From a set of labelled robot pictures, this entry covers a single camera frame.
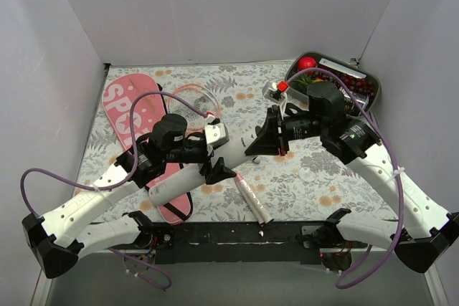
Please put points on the green leafy sprig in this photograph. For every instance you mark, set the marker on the green leafy sprig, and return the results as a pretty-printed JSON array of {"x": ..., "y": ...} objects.
[{"x": 303, "y": 81}]

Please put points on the red apple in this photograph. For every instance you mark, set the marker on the red apple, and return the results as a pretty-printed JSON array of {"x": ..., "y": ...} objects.
[{"x": 305, "y": 63}]

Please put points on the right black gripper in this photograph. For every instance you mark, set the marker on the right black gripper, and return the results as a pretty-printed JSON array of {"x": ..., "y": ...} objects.
[{"x": 280, "y": 134}]

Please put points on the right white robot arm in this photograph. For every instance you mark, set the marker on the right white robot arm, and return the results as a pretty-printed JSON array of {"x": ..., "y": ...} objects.
[{"x": 423, "y": 230}]

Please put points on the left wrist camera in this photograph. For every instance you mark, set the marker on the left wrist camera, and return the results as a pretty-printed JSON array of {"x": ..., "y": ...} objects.
[{"x": 216, "y": 133}]

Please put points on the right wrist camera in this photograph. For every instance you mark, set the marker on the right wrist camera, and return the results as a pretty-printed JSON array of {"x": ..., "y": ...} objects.
[{"x": 277, "y": 93}]

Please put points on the clear tube lid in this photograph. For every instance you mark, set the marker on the clear tube lid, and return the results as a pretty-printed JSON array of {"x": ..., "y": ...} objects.
[{"x": 306, "y": 175}]

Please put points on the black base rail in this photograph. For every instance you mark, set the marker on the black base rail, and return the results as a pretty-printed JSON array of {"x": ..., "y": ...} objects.
[{"x": 241, "y": 241}]

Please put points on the pink badminton racket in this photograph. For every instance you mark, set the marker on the pink badminton racket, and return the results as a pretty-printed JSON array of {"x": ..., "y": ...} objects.
[{"x": 203, "y": 100}]

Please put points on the pink racket cover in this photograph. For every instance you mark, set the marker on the pink racket cover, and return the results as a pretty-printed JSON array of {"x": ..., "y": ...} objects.
[{"x": 117, "y": 99}]

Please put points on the white shuttlecock tube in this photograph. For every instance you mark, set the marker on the white shuttlecock tube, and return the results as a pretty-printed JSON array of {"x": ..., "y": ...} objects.
[{"x": 220, "y": 166}]

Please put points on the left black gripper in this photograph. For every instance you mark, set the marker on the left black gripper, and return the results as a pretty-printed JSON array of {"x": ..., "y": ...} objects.
[{"x": 206, "y": 158}]

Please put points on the dark red grapes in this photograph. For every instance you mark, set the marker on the dark red grapes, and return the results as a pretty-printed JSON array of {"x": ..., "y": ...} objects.
[{"x": 356, "y": 84}]

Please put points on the floral table cloth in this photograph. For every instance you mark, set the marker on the floral table cloth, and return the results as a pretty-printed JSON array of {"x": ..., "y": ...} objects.
[{"x": 275, "y": 181}]

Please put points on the grey plastic tray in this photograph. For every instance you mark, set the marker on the grey plastic tray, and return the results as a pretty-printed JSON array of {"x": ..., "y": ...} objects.
[{"x": 301, "y": 94}]

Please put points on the white box in tray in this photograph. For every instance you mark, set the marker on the white box in tray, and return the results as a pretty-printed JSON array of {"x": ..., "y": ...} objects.
[{"x": 343, "y": 69}]

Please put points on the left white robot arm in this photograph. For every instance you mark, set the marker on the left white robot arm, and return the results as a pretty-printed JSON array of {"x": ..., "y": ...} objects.
[{"x": 59, "y": 238}]

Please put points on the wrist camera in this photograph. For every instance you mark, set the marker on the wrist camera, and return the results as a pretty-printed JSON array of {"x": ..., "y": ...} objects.
[
  {"x": 216, "y": 133},
  {"x": 277, "y": 93}
]

